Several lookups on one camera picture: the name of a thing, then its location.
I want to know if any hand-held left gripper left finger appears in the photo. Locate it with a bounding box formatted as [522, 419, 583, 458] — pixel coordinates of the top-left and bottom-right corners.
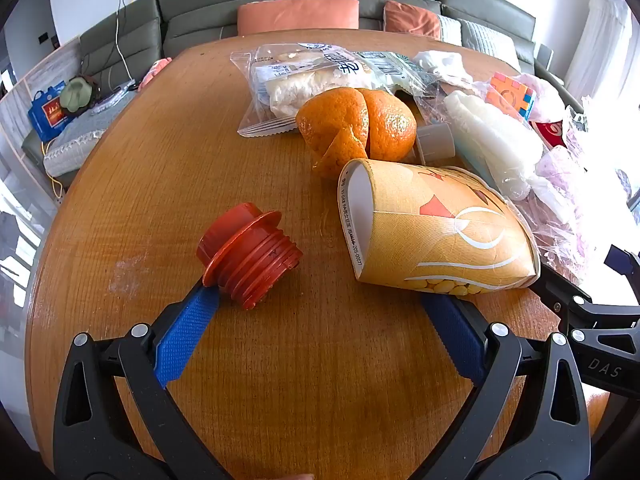
[52, 284, 236, 480]

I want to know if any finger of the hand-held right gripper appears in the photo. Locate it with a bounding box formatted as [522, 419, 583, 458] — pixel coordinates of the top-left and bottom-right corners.
[536, 262, 640, 333]
[604, 244, 640, 278]

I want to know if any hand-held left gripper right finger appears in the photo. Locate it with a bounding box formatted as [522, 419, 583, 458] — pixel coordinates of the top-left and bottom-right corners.
[400, 292, 593, 480]

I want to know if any red threaded plastic cap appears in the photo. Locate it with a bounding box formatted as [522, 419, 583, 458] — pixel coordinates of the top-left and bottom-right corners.
[196, 202, 304, 311]

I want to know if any orange patterned paper cup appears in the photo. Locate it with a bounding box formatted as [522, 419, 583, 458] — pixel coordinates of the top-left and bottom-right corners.
[336, 157, 542, 295]

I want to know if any colourful block toy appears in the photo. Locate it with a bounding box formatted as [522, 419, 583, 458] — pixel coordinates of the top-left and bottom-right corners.
[487, 72, 537, 121]

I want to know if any white fluffy object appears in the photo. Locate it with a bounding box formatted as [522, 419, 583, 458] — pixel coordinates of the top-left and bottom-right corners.
[515, 146, 608, 281]

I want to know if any red packet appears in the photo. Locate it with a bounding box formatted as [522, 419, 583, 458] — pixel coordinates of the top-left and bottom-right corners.
[530, 119, 571, 150]

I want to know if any pale pink plastic bag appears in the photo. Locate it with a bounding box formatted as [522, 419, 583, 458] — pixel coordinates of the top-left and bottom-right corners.
[520, 74, 567, 122]

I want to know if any small grey bottle cap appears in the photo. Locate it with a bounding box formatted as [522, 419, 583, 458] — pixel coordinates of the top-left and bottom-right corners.
[415, 124, 456, 161]

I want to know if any grey fringed blanket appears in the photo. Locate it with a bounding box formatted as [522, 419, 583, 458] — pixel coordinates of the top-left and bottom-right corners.
[42, 90, 138, 178]

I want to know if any white curtain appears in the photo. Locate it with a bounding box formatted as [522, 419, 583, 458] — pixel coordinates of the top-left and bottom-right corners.
[562, 0, 633, 106]

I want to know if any peeled orange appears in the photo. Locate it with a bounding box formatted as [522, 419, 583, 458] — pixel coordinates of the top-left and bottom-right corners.
[295, 86, 418, 181]

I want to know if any light grey cushion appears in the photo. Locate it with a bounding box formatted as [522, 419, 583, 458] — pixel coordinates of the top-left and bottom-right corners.
[457, 19, 523, 72]

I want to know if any blue shopping bag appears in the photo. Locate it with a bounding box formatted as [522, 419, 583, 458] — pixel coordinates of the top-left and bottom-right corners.
[27, 80, 68, 142]

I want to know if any pink cloth item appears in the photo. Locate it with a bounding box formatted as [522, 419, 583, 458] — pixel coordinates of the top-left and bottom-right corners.
[137, 57, 173, 92]

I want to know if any clear plastic food bag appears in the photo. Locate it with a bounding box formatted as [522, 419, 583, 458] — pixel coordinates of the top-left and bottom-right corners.
[230, 42, 441, 138]

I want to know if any checked grey cushion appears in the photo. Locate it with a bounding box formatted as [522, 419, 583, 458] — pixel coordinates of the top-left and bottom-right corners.
[436, 14, 463, 46]

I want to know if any square orange cushion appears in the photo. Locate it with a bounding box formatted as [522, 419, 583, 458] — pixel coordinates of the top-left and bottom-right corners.
[382, 0, 443, 41]

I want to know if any grey-green sofa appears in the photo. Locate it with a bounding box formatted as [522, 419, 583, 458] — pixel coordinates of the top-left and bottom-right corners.
[20, 0, 586, 171]

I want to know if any wide orange cushion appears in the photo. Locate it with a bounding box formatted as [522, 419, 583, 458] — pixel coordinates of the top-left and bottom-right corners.
[236, 0, 361, 36]

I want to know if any yellow cable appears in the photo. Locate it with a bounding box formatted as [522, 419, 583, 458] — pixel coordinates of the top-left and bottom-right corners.
[42, 140, 67, 203]

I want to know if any white charging cable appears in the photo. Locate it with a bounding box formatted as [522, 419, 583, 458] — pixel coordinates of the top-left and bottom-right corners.
[114, 0, 138, 86]

